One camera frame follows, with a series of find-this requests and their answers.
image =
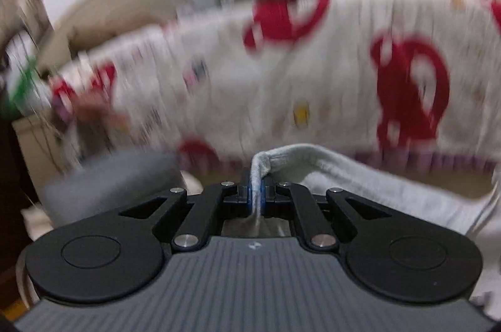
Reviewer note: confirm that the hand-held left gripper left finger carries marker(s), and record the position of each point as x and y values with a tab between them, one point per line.
246	199

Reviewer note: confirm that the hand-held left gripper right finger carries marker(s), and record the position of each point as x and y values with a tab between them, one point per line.
266	201

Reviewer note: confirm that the light grey t-shirt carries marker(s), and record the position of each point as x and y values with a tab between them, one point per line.
391	179

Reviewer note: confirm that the stack of folded clothes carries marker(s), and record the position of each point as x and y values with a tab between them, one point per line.
109	179

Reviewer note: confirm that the white red printed quilt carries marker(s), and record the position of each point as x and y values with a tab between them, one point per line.
332	81

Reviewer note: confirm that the beige curved headboard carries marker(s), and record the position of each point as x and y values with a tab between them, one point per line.
117	11

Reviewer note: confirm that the green object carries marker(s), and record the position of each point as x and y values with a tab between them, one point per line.
23	85

